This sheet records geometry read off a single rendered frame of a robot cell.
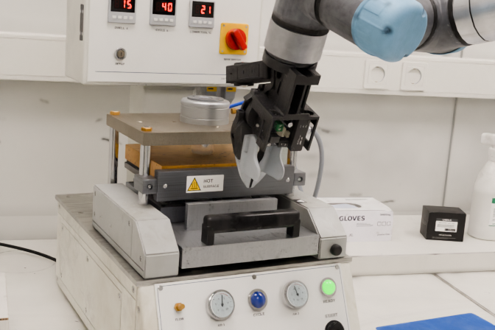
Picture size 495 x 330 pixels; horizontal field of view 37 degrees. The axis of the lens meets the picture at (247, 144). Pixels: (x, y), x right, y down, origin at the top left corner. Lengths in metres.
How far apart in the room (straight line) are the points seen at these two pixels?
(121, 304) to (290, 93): 0.39
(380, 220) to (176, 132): 0.75
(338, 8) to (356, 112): 1.04
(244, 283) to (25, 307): 0.47
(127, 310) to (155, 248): 0.11
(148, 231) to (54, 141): 0.73
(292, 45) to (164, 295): 0.37
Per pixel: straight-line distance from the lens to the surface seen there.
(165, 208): 1.11
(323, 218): 1.14
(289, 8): 0.90
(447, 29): 0.92
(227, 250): 1.04
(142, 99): 1.32
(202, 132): 1.10
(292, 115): 0.94
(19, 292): 1.45
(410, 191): 1.99
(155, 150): 1.20
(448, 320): 1.46
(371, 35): 0.82
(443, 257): 1.70
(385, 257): 1.63
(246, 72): 1.00
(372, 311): 1.45
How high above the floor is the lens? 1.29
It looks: 10 degrees down
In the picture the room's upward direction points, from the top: 4 degrees clockwise
